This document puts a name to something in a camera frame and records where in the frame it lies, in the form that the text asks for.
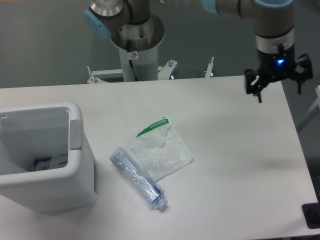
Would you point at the blue white packet in bin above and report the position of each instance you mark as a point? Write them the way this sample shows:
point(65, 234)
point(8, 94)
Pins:
point(49, 163)

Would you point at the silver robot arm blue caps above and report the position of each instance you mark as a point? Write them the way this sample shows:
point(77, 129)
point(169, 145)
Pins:
point(273, 20)

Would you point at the clear crushed plastic bottle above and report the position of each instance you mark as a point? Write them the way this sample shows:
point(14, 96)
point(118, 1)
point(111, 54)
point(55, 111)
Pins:
point(139, 178)

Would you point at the white pedestal base frame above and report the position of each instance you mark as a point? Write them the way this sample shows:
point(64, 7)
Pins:
point(164, 72)

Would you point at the white frame at right edge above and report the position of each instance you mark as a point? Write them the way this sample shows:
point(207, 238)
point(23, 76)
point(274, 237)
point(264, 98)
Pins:
point(310, 113)

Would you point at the levelling foot bolt right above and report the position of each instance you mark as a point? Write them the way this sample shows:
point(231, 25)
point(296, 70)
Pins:
point(209, 73)

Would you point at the white plastic trash can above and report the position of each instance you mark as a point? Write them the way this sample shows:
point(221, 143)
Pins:
point(39, 131)

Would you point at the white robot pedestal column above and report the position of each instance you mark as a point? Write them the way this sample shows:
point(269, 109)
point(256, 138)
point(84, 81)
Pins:
point(138, 47)

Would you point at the clear wrapper green stripe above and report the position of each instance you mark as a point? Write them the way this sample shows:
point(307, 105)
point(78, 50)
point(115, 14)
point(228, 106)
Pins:
point(160, 149)

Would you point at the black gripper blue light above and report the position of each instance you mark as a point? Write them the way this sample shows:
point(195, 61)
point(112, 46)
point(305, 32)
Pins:
point(275, 67)

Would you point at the black clamp at table corner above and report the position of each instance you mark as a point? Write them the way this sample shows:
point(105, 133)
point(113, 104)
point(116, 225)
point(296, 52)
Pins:
point(311, 213)

